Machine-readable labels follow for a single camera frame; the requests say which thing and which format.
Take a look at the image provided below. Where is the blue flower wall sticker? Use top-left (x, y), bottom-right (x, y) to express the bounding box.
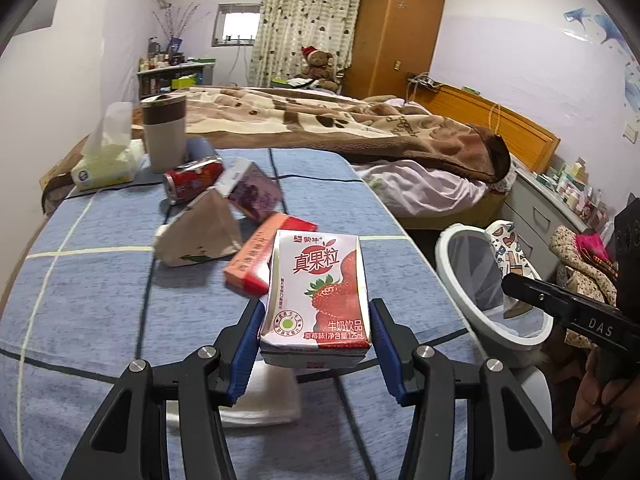
top-left (562, 7), bottom-right (634, 57)

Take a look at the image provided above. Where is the white folded napkin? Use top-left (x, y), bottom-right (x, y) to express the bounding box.
top-left (165, 360), bottom-right (302, 429)

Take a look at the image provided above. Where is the dark blue glasses case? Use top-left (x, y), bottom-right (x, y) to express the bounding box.
top-left (186, 137), bottom-right (217, 161)

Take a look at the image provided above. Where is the cluster of toiletry bottles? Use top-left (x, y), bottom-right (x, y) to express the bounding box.
top-left (535, 157), bottom-right (609, 226)

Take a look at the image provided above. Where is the blue checked tablecloth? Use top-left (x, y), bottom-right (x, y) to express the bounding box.
top-left (0, 147), bottom-right (481, 480)

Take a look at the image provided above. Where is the orange pink cardboard box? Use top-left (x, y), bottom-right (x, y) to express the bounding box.
top-left (223, 212), bottom-right (317, 297)

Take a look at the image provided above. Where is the cluttered shelf unit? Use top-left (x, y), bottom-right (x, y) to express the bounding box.
top-left (137, 56), bottom-right (218, 99)

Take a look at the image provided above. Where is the patterned window curtain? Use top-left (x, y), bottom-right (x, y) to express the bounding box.
top-left (248, 0), bottom-right (363, 89)

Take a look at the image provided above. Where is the wooden bed headboard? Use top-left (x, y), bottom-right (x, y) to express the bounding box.
top-left (407, 72), bottom-right (561, 176)

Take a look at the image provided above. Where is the floral padded jacket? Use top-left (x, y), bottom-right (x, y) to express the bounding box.
top-left (549, 225), bottom-right (619, 306)

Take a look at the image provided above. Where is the brown printed blanket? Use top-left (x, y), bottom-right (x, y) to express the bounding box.
top-left (132, 85), bottom-right (512, 184)

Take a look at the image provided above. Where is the soft tissue pack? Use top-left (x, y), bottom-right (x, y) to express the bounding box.
top-left (70, 101), bottom-right (146, 192)

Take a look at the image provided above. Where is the purple drink carton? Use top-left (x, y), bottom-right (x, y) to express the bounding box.
top-left (215, 157), bottom-right (285, 223)

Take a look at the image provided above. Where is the wooden wardrobe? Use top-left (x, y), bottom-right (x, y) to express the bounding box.
top-left (342, 0), bottom-right (447, 100)

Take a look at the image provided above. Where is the bright pink cloth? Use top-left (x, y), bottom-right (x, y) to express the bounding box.
top-left (575, 234), bottom-right (614, 267)

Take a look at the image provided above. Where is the white round waste bin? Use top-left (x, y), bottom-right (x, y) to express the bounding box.
top-left (434, 224), bottom-right (555, 436)

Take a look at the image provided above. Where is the strawberry milk carton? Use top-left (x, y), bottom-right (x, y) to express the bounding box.
top-left (258, 229), bottom-right (373, 373)

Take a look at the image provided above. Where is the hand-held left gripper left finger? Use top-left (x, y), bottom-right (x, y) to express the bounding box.
top-left (60, 300), bottom-right (266, 480)

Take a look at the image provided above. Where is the pink duvet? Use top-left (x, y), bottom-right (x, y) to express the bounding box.
top-left (357, 97), bottom-right (516, 218)

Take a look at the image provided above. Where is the vase of dry branches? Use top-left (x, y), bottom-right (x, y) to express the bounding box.
top-left (152, 2), bottom-right (201, 54)

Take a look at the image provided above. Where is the grey drawer nightstand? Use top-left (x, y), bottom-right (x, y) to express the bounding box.
top-left (502, 167), bottom-right (608, 281)

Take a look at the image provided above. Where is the power strip with chargers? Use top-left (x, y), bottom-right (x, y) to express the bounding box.
top-left (407, 72), bottom-right (443, 92)

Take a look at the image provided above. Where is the red drink can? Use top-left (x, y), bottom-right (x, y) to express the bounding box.
top-left (164, 156), bottom-right (224, 206)

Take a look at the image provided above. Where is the person's right hand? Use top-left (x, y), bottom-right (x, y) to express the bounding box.
top-left (570, 347), bottom-right (640, 437)

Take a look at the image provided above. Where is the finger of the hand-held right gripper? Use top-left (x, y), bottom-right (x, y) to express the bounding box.
top-left (501, 271), bottom-right (576, 323)

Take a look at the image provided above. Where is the brown teddy bear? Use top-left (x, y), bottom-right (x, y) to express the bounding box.
top-left (292, 45), bottom-right (341, 92)

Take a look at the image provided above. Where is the brown cardboard box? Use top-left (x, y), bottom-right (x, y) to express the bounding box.
top-left (39, 157), bottom-right (81, 196)

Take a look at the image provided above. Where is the brown paper carton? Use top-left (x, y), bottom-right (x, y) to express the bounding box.
top-left (152, 187), bottom-right (246, 267)

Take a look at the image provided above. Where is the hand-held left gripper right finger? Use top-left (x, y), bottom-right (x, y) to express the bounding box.
top-left (369, 299), bottom-right (573, 480)

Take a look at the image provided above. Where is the small barred window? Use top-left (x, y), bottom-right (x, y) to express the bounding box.
top-left (215, 4), bottom-right (262, 47)

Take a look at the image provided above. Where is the white and brown tumbler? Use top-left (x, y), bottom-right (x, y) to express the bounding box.
top-left (140, 91), bottom-right (187, 173)

